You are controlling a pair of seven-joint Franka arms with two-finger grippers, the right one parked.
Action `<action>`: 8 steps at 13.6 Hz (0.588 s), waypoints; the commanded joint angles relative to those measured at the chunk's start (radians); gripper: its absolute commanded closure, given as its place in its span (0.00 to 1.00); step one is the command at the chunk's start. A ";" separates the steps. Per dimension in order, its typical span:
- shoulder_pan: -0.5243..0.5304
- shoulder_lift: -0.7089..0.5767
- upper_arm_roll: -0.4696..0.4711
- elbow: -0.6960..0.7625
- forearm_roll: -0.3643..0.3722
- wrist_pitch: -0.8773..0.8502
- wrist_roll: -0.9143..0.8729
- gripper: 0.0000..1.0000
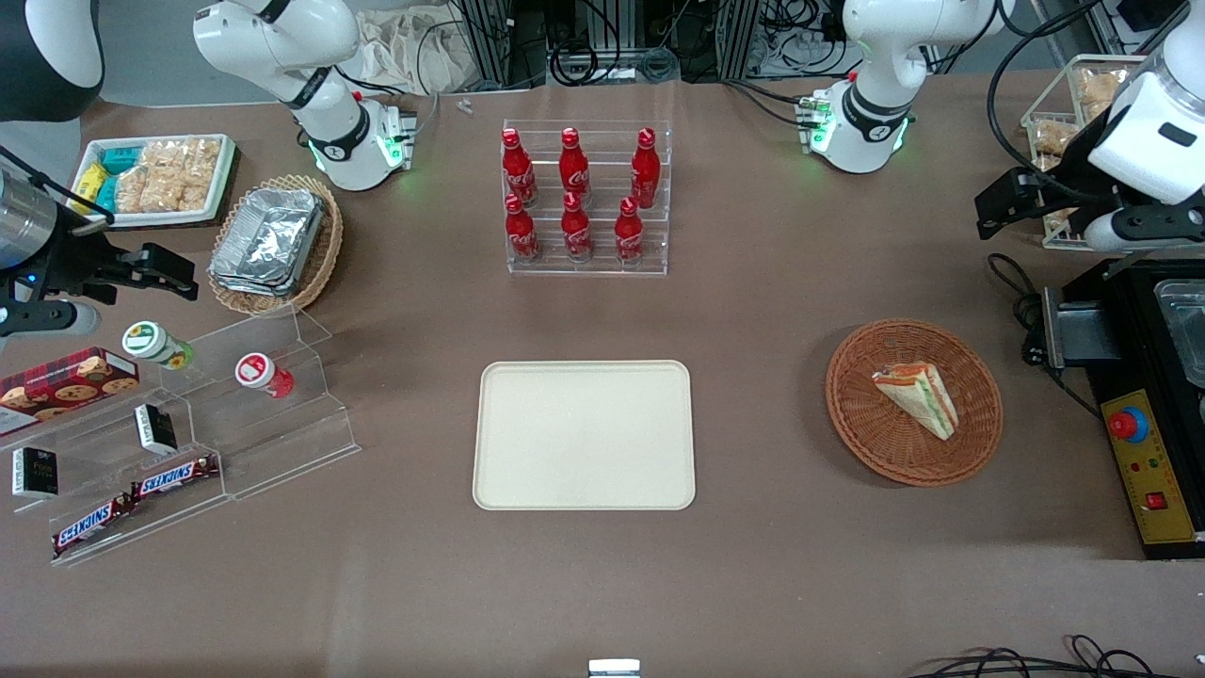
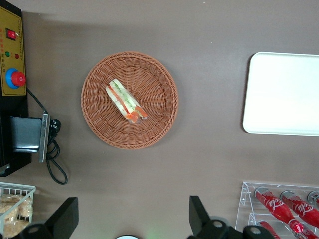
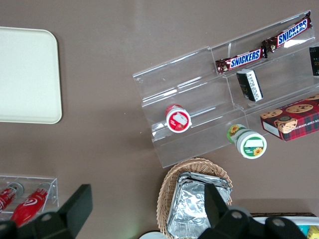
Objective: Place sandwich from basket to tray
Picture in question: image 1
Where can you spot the triangle sandwich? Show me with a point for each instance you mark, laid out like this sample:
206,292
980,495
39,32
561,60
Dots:
918,395

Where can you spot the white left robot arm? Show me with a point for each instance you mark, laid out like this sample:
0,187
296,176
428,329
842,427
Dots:
880,113

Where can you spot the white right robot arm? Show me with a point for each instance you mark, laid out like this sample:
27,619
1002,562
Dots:
329,132

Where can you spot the white rectangular snack tray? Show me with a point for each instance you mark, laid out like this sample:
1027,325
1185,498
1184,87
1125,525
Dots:
151,221

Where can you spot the oval tan wicker basket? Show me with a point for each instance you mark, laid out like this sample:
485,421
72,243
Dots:
327,254

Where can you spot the round brown wicker basket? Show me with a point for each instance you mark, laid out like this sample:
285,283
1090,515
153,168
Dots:
875,443

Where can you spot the cream plastic tray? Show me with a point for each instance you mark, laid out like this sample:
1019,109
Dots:
565,433

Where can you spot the brown fried snack pack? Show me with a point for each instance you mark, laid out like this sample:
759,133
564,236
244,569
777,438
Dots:
1059,221
1054,138
1100,89

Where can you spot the clear rice cracker pack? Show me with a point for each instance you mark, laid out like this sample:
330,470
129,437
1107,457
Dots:
163,179
132,191
200,169

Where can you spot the teal snack pack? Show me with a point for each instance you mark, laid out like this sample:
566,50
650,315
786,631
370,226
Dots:
120,158
105,195

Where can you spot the green lidded cup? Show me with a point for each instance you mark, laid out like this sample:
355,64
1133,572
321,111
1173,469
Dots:
151,342

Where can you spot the yellow snack pack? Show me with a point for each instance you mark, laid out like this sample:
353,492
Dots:
89,182

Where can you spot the red cookie box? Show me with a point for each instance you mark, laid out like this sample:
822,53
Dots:
66,381

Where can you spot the stack of foil trays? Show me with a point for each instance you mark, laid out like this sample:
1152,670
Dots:
268,240

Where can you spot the small black box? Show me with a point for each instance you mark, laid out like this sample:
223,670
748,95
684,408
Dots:
36,473
155,428

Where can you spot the red lidded cup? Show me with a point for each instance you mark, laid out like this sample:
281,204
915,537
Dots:
256,371

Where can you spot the clear plastic container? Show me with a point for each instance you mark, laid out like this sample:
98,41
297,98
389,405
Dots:
1184,330

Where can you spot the snickers bar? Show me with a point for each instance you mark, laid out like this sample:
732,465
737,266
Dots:
89,525
174,476

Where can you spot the black sealing machine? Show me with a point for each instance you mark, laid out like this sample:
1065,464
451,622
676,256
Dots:
1130,377

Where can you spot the clear acrylic stepped stand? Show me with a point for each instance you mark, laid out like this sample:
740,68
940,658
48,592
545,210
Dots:
282,443

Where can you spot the white cloth bag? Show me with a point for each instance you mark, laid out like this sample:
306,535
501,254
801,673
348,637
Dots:
405,52

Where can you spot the red cola bottle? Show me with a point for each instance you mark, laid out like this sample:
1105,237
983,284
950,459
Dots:
574,174
521,235
518,174
576,234
629,235
646,174

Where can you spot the clear acrylic bottle rack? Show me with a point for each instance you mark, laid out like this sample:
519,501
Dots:
602,266

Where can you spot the small white block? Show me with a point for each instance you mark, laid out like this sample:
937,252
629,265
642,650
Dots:
614,669

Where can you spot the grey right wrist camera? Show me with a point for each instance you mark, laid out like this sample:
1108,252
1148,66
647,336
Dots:
47,320

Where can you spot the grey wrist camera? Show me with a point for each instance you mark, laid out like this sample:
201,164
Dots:
47,320
1144,229

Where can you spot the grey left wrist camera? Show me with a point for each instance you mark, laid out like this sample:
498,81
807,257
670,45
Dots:
1144,229

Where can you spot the aluminium frame post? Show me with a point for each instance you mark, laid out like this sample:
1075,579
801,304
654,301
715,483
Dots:
739,38
485,42

